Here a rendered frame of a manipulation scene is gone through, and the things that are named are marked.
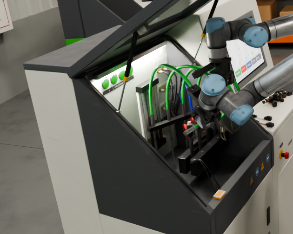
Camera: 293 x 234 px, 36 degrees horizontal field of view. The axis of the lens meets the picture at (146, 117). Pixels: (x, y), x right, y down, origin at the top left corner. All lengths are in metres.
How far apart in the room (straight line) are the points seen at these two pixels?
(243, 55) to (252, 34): 0.92
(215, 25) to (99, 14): 3.93
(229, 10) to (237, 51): 0.22
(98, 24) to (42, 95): 3.67
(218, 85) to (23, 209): 2.65
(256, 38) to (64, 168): 1.05
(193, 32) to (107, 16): 3.36
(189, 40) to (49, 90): 0.76
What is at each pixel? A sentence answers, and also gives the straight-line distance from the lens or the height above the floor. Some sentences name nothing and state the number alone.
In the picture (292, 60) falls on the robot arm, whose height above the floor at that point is 1.53.
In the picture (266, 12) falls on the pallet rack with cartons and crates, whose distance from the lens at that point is 7.27.
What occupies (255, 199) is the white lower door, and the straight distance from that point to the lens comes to 2.20.
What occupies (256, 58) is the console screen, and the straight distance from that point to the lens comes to 2.73.
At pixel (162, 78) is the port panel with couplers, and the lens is 2.32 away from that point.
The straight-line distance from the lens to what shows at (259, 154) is 2.15.
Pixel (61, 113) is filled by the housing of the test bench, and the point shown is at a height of 1.28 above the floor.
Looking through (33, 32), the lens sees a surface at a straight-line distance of 7.01.
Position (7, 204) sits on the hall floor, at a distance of 4.00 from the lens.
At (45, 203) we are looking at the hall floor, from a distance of 3.86.
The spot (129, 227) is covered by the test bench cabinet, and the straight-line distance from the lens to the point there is 2.06.
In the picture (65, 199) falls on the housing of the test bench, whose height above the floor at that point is 0.81.
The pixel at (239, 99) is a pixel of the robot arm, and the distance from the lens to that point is 1.53.
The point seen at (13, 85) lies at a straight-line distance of 6.69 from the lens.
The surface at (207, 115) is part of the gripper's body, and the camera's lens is 1.68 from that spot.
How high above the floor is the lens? 1.97
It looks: 23 degrees down
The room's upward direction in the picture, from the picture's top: 8 degrees counter-clockwise
